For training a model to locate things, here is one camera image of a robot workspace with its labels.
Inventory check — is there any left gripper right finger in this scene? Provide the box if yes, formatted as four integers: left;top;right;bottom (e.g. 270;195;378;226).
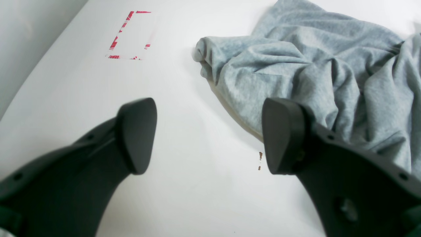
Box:
262;98;421;237

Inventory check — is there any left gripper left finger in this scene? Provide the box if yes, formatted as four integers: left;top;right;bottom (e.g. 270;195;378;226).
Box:
0;98;157;237

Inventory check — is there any grey T-shirt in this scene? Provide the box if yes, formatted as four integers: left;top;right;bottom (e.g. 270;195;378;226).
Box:
192;0;421;178

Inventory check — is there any red tape rectangle marking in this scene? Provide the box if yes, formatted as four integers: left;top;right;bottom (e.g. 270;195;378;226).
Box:
105;11;156;61

